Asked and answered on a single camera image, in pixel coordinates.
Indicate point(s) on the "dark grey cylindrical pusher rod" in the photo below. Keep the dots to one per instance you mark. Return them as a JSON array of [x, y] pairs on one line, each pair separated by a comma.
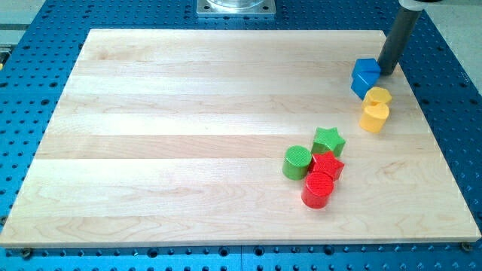
[[397, 40]]

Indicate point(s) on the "white rod holder collar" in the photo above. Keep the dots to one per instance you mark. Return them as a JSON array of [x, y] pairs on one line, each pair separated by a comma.
[[413, 5]]

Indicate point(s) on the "blue triangle block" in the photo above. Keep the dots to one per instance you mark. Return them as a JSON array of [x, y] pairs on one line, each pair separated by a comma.
[[362, 82]]

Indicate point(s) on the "blue cube block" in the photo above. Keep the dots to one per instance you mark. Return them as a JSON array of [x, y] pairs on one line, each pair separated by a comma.
[[369, 65]]

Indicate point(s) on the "yellow hexagon block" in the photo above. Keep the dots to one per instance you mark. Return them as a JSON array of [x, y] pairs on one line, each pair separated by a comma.
[[376, 95]]

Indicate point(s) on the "yellow heart block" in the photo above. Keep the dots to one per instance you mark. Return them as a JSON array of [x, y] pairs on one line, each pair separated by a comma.
[[373, 117]]

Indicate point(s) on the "green star block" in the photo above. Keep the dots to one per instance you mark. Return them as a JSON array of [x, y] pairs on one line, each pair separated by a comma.
[[328, 140]]

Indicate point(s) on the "red star block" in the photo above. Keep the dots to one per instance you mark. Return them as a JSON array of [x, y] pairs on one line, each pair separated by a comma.
[[326, 163]]

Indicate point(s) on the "green cylinder block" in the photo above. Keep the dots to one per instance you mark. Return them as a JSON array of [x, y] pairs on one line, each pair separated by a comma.
[[296, 162]]

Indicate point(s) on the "red cylinder block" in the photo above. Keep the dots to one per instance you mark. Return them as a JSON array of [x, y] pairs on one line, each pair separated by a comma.
[[318, 187]]

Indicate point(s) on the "silver robot mounting plate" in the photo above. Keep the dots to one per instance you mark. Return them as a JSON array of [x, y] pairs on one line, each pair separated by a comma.
[[235, 7]]

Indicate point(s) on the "right board stop screw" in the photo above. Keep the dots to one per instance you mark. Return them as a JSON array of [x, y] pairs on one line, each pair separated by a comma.
[[466, 246]]

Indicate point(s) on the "board stop screw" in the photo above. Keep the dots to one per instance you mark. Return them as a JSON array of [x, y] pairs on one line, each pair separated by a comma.
[[466, 246], [26, 253]]

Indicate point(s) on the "light wooden board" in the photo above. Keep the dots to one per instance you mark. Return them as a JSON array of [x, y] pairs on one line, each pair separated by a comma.
[[178, 137]]

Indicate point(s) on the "left board stop screw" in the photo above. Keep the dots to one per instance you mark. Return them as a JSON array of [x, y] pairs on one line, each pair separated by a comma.
[[26, 253]]

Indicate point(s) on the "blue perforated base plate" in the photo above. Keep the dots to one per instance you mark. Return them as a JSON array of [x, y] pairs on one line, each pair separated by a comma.
[[39, 66]]

